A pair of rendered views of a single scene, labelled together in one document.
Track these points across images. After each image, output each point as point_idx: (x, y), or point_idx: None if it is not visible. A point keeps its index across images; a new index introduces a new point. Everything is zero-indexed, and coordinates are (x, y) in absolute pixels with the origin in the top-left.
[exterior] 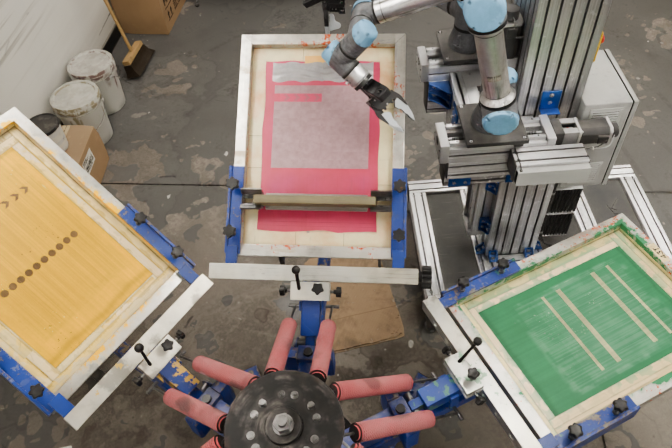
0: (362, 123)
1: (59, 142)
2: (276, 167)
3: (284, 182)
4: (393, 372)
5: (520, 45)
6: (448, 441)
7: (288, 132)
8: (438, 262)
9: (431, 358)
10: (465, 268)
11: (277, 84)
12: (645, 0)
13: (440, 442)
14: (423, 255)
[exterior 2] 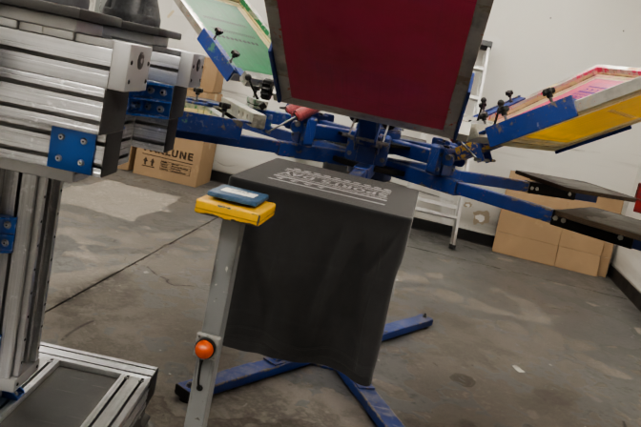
0: (317, 22)
1: None
2: (419, 76)
3: (406, 84)
4: (217, 416)
5: None
6: (183, 363)
7: (409, 48)
8: (99, 403)
9: (158, 413)
10: (57, 394)
11: (435, 10)
12: None
13: (193, 365)
14: (117, 417)
